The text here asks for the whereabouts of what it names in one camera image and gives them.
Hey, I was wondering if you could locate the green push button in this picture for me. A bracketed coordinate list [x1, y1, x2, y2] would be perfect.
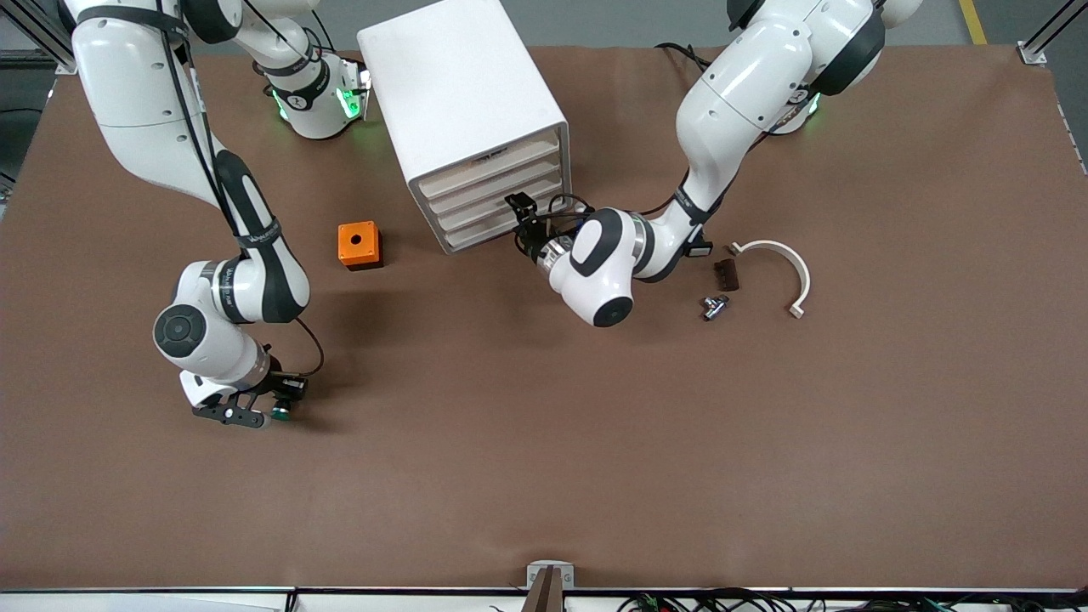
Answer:
[270, 378, 309, 424]

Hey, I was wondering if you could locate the orange button box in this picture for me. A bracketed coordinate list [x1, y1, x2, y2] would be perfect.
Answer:
[337, 221, 384, 272]

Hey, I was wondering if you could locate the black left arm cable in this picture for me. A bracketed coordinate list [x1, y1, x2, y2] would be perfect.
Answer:
[544, 166, 723, 256]

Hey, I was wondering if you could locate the black base power cable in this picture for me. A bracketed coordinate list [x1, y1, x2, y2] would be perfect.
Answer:
[654, 41, 717, 74]

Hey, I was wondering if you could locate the white curved plastic bracket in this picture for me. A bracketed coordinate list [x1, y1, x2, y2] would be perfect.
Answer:
[728, 240, 812, 320]

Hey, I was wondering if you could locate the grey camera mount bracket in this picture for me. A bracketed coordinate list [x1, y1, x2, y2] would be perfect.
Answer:
[520, 560, 576, 612]

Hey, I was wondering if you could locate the aluminium frame profile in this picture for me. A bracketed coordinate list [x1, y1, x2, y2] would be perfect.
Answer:
[0, 0, 82, 76]
[1017, 0, 1088, 65]

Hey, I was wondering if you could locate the black cable bundle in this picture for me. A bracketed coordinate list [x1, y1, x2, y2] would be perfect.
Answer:
[489, 588, 1088, 612]

